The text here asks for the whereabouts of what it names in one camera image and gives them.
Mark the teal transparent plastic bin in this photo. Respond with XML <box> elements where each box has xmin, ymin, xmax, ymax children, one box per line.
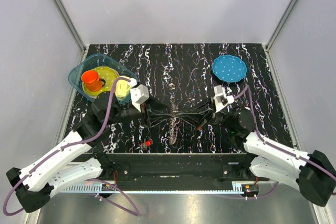
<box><xmin>68</xmin><ymin>54</ymin><xmax>139</xmax><ymax>102</ymax></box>

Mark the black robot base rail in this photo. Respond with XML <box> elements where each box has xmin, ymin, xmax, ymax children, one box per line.
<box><xmin>102</xmin><ymin>153</ymin><xmax>255</xmax><ymax>191</ymax></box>

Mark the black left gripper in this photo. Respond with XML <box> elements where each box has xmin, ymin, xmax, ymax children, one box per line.
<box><xmin>106</xmin><ymin>94</ymin><xmax>173</xmax><ymax>127</ymax></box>

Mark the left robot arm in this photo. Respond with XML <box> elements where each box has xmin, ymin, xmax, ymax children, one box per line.
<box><xmin>6</xmin><ymin>92</ymin><xmax>170</xmax><ymax>213</ymax></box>

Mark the red key tag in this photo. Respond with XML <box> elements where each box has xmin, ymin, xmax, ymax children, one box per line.
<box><xmin>142</xmin><ymin>140</ymin><xmax>153</xmax><ymax>148</ymax></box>

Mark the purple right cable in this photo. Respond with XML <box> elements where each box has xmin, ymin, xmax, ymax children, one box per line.
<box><xmin>232</xmin><ymin>84</ymin><xmax>336</xmax><ymax>177</ymax></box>

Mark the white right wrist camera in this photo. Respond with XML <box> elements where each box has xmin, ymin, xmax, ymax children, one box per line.
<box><xmin>213</xmin><ymin>85</ymin><xmax>235</xmax><ymax>113</ymax></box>

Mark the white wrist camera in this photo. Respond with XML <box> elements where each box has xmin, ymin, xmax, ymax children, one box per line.
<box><xmin>130</xmin><ymin>84</ymin><xmax>150</xmax><ymax>112</ymax></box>
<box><xmin>213</xmin><ymin>85</ymin><xmax>235</xmax><ymax>113</ymax></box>

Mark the cream white mug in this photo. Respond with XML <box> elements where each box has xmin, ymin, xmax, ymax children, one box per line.
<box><xmin>114</xmin><ymin>76</ymin><xmax>134</xmax><ymax>101</ymax></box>

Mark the orange mug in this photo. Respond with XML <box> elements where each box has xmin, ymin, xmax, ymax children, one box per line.
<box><xmin>81</xmin><ymin>70</ymin><xmax>106</xmax><ymax>92</ymax></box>

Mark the purple cable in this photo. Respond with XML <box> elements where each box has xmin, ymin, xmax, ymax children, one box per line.
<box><xmin>232</xmin><ymin>84</ymin><xmax>336</xmax><ymax>177</ymax></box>
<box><xmin>2</xmin><ymin>77</ymin><xmax>140</xmax><ymax>217</ymax></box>

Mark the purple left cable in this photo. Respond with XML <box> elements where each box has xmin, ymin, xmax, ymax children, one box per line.
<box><xmin>2</xmin><ymin>77</ymin><xmax>140</xmax><ymax>217</ymax></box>

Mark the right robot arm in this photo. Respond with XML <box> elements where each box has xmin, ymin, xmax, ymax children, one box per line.
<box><xmin>176</xmin><ymin>103</ymin><xmax>335</xmax><ymax>207</ymax></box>

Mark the yellow dotted plate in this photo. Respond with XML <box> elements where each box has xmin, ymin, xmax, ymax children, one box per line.
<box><xmin>81</xmin><ymin>66</ymin><xmax>119</xmax><ymax>99</ymax></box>

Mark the blue dotted plate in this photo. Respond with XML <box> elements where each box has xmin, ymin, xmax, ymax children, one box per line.
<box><xmin>212</xmin><ymin>55</ymin><xmax>248</xmax><ymax>83</ymax></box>

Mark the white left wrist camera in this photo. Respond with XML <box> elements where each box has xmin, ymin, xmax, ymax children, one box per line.
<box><xmin>130</xmin><ymin>84</ymin><xmax>150</xmax><ymax>112</ymax></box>

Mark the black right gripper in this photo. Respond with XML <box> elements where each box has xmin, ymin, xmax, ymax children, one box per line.
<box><xmin>175</xmin><ymin>96</ymin><xmax>234</xmax><ymax>130</ymax></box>

